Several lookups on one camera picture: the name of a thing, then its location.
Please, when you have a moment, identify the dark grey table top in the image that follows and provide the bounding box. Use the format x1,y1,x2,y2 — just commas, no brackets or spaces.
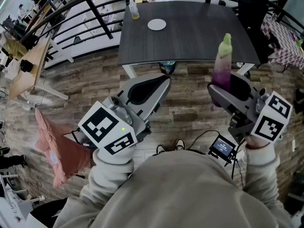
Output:
117,0,261,79

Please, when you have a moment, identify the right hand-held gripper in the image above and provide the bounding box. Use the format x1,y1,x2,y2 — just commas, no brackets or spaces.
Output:
208,74,293,145

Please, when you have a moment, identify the light wooden table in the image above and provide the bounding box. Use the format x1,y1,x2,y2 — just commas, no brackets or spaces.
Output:
8,36,75,109

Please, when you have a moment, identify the white charger cable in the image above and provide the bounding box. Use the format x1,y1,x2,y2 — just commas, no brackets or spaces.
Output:
281,133,296,153

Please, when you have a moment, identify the checkered tablecloth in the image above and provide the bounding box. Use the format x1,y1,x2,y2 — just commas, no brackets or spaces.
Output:
260,17,304,71

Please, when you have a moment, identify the wooden handrail staircase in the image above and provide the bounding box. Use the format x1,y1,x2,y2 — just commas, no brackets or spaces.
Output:
20,0,81,42

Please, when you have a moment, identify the dark waste bin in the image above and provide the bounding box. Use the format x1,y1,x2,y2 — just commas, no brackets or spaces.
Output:
158,60,177,75

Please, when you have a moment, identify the black metal railing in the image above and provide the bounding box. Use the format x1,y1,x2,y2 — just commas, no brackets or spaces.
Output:
19,0,304,47

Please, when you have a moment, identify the small black monitor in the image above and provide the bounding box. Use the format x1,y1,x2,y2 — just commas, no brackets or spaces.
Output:
208,134,237,163

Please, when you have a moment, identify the black jug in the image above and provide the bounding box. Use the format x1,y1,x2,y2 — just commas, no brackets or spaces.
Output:
19,59,34,73

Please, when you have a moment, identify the person's right forearm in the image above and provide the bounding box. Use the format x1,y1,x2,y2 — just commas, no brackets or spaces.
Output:
244,135,281,204

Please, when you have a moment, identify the white round plate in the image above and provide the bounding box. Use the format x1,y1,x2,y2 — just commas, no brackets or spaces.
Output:
147,19,167,31

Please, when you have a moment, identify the black office chair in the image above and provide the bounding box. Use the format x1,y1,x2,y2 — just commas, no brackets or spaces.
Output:
237,0,276,66

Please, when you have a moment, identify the person's right shoe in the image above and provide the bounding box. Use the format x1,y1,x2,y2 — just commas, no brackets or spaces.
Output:
174,138,186,151

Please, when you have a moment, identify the clear plastic drink bottle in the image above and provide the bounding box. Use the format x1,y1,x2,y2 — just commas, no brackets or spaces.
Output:
128,0,140,20

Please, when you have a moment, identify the black monitor cable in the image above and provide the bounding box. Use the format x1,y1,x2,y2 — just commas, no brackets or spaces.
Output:
231,160,245,187

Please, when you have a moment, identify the person's grey sweatshirt torso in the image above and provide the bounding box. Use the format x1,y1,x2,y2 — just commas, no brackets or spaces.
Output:
52,150,293,228

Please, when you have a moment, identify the purple eggplant with green stem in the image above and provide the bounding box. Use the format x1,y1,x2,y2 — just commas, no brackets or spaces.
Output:
211,33,233,108

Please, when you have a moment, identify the pink cloth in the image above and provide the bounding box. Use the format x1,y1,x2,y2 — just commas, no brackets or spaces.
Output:
35,108,92,189

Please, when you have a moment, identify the person's left forearm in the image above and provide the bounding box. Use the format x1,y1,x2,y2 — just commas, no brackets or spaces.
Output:
89,143,136,199

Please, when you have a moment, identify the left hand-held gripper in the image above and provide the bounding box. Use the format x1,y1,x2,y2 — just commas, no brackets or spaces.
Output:
71,74,171,156

